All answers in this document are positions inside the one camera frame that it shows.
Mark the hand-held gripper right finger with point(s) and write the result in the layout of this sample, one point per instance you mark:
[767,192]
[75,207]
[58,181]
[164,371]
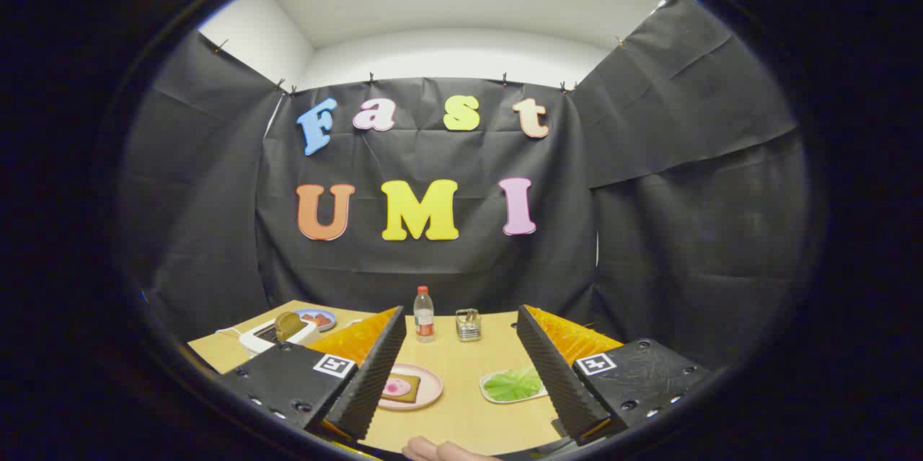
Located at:
[555,382]

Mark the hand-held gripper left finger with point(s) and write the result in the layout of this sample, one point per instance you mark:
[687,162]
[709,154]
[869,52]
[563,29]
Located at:
[375,382]

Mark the green lettuce leaf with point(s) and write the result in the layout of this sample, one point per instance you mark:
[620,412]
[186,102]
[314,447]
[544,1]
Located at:
[512,383]

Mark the plain brown bread slice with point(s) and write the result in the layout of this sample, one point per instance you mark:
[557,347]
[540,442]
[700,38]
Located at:
[288,326]

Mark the pink ham slice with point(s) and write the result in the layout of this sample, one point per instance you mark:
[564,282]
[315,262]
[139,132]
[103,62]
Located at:
[396,387]

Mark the brown bread slice with ham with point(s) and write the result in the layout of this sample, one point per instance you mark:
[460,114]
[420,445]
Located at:
[414,389]

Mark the pink round plate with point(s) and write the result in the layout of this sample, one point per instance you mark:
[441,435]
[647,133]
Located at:
[430,385]

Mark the white square plate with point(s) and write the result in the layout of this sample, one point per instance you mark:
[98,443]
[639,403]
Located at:
[487,393]

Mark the clear bottle with red cap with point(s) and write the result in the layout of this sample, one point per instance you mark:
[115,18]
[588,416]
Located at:
[424,317]

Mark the red food pieces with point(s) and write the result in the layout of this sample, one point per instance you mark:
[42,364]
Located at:
[317,319]

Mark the blue round plate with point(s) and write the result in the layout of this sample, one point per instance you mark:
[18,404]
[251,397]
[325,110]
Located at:
[324,312]

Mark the white toaster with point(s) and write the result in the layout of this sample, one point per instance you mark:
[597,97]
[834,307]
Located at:
[252,343]

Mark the black backdrop cloth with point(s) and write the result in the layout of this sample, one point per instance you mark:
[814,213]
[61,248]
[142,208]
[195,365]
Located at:
[433,266]

